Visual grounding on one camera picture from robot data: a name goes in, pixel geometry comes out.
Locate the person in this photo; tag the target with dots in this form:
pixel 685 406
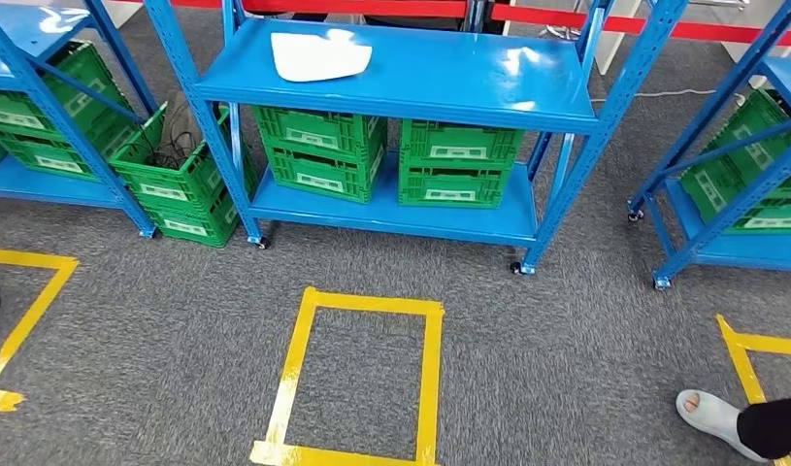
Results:
pixel 710 415

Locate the blue steel shelf rack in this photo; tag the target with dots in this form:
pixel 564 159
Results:
pixel 723 247
pixel 22 32
pixel 433 71

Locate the yellow floor tape square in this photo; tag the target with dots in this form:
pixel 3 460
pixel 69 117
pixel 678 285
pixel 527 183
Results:
pixel 28 315
pixel 430 386

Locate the red barrier belt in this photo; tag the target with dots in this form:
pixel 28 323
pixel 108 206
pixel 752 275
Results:
pixel 369 6

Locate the white cabinet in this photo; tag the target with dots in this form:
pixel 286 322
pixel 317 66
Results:
pixel 122 11

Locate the white plastic cover part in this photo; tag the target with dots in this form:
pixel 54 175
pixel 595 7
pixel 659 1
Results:
pixel 318 58

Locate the black stanchion post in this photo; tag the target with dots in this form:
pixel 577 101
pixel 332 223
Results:
pixel 477 13

